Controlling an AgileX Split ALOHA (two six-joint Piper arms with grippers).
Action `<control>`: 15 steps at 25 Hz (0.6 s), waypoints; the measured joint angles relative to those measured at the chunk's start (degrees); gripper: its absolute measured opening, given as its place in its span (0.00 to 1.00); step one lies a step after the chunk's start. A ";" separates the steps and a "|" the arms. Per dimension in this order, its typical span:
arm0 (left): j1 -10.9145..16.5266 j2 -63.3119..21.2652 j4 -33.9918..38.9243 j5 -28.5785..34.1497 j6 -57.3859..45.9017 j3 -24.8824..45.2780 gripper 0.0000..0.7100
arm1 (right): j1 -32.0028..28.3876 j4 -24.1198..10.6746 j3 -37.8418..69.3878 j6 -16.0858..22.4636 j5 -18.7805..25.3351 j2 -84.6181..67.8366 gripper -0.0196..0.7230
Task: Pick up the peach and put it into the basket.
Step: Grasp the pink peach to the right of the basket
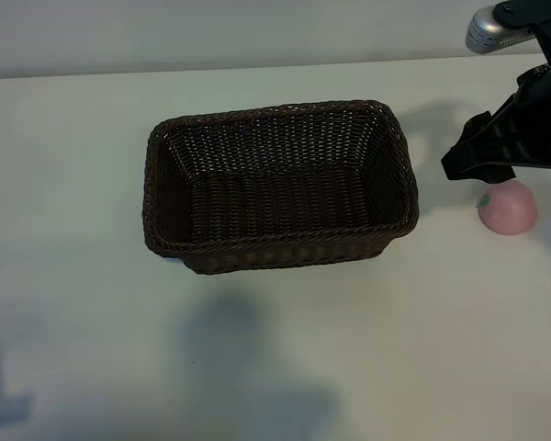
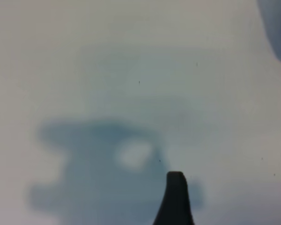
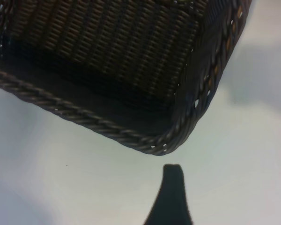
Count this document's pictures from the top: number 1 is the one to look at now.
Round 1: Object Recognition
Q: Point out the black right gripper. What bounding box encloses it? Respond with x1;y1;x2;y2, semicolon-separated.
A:
442;63;551;181

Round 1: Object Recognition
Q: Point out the pink peach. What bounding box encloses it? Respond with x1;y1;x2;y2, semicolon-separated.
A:
476;179;538;236

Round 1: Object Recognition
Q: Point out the dark brown woven basket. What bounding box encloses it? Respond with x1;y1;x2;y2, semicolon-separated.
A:
141;98;420;276

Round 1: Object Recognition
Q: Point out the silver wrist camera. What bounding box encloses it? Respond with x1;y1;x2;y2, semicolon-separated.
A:
465;4;541;54

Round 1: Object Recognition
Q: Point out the black camera bracket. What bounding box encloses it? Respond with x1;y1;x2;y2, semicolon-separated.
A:
495;0;551;70

